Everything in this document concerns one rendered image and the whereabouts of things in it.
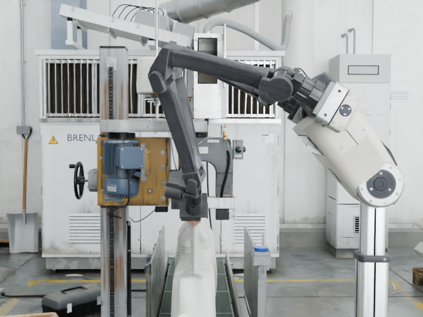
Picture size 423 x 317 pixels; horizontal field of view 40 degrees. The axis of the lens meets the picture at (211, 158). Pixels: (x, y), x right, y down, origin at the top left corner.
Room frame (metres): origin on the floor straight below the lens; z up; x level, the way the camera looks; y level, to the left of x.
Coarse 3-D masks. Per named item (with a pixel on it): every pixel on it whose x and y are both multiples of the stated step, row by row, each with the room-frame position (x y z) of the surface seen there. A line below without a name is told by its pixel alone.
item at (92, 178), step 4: (88, 172) 2.70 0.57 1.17; (92, 172) 2.69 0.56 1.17; (96, 172) 2.69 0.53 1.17; (88, 176) 2.68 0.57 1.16; (92, 176) 2.68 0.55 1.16; (96, 176) 2.68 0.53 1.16; (88, 180) 2.68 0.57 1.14; (92, 180) 2.68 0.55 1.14; (96, 180) 2.68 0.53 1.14; (88, 184) 2.68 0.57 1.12; (92, 184) 2.68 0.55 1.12; (96, 184) 2.68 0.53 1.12; (88, 188) 2.69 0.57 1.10; (92, 188) 2.68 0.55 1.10; (96, 188) 2.68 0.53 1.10
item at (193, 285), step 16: (192, 240) 2.22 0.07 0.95; (192, 256) 2.22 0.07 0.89; (176, 272) 2.25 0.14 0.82; (192, 272) 2.15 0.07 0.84; (208, 272) 2.24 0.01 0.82; (176, 288) 2.21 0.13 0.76; (192, 288) 2.17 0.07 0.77; (208, 288) 2.18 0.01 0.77; (176, 304) 2.19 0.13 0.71; (192, 304) 2.16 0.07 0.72; (208, 304) 2.17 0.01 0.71
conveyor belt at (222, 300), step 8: (224, 272) 3.97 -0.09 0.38; (168, 280) 3.77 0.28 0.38; (224, 280) 3.77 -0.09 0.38; (168, 288) 3.57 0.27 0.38; (224, 288) 3.58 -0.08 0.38; (168, 296) 3.40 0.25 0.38; (216, 296) 3.40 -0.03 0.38; (224, 296) 3.40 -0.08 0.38; (168, 304) 3.24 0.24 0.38; (216, 304) 3.24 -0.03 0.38; (224, 304) 3.24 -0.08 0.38; (168, 312) 3.11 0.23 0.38; (216, 312) 3.11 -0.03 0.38; (224, 312) 3.11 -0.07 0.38
